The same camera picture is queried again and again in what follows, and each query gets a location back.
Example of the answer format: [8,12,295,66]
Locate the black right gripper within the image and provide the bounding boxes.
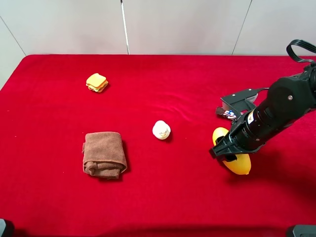
[209,111,266,162]

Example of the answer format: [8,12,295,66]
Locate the yellow toy mango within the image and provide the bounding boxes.
[212,127,251,175]

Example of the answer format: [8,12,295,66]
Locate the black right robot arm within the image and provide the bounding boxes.
[209,65,316,161]

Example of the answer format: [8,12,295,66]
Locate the red velvet tablecloth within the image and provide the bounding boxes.
[0,55,316,237]

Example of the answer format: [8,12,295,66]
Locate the black base right corner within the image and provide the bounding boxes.
[286,225,316,237]

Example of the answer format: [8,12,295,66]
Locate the black base corner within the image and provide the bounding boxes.
[0,219,14,237]
[286,225,316,237]

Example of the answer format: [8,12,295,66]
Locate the brown folded towel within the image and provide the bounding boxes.
[82,132,127,179]

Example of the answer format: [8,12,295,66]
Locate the toy sandwich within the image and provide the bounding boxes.
[86,73,109,93]

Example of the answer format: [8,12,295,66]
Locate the black base left corner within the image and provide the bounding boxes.
[0,219,14,237]

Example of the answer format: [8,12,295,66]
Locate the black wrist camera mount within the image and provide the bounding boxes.
[215,89,260,120]

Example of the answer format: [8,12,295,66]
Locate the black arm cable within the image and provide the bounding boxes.
[286,39,316,65]

